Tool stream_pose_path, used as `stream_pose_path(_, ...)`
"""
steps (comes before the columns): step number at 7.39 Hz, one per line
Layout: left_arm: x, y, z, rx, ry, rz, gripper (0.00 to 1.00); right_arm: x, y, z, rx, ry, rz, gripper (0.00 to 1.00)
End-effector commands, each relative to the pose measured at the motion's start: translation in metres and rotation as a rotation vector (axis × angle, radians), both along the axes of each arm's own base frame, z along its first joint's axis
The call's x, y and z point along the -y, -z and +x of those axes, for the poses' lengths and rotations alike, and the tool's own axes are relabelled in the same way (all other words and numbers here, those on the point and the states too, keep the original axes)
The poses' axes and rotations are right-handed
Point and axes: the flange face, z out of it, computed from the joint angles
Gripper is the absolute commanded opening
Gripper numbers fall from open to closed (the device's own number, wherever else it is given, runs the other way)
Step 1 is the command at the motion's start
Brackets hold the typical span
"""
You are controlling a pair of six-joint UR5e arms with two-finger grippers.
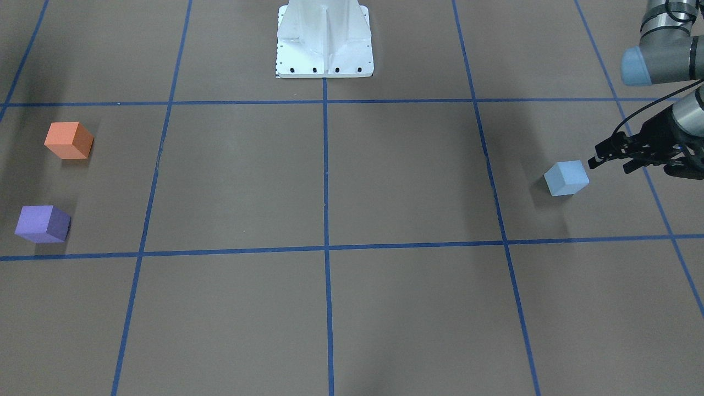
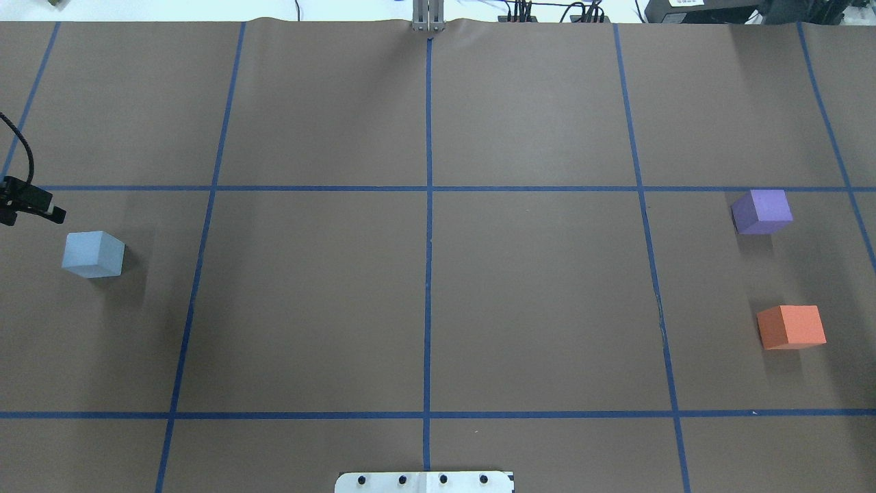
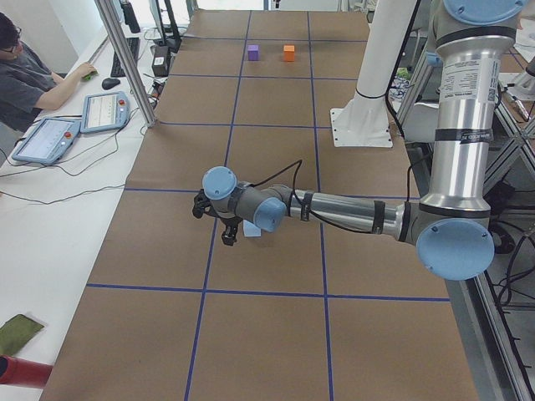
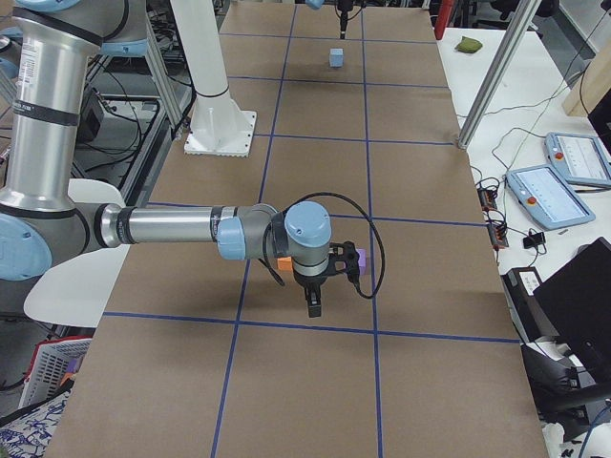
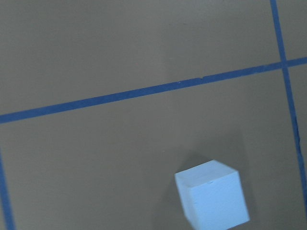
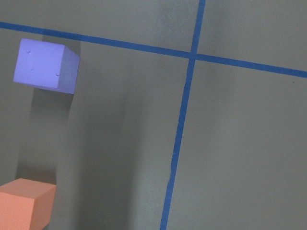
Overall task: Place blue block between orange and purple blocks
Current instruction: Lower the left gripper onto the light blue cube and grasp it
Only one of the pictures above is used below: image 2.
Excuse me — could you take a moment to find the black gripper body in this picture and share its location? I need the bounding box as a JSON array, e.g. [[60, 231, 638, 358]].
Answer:
[[1, 177, 53, 227]]

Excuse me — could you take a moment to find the light blue foam block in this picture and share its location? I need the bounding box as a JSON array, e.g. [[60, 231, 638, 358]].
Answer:
[[62, 231, 126, 279]]

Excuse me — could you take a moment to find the purple foam block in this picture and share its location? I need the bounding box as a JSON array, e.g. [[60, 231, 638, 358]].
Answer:
[[731, 188, 794, 235]]

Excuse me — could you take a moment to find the orange foam block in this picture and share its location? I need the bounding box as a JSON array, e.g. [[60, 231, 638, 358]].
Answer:
[[755, 305, 827, 351]]

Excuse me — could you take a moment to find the black equipment box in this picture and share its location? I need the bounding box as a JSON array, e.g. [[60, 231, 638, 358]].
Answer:
[[644, 1, 763, 25]]

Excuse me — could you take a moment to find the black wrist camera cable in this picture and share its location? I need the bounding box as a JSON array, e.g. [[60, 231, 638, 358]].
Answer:
[[0, 112, 36, 186]]

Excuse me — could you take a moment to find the aluminium frame post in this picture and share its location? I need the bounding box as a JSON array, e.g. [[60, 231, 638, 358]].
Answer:
[[411, 0, 446, 32]]

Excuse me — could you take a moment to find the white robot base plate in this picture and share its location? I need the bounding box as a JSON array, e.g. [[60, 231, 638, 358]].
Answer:
[[334, 470, 515, 492]]

